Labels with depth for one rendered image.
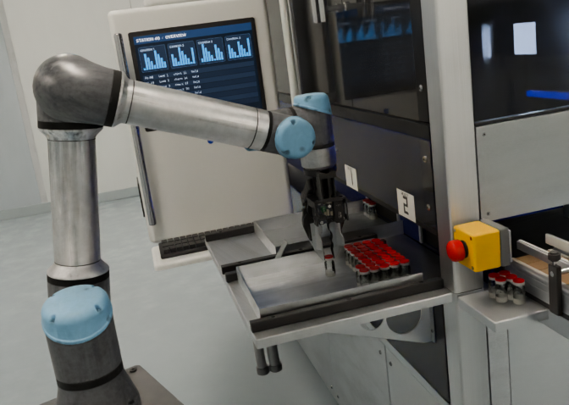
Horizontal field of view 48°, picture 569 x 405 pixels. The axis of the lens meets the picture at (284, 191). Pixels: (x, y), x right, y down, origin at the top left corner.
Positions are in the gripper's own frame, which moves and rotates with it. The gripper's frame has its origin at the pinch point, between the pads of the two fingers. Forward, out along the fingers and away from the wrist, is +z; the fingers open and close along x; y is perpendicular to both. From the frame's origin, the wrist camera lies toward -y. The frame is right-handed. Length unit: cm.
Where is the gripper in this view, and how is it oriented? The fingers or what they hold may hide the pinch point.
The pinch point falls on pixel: (327, 252)
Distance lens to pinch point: 143.1
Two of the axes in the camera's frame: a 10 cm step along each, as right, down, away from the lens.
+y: 2.5, 2.0, -9.5
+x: 9.6, -1.8, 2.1
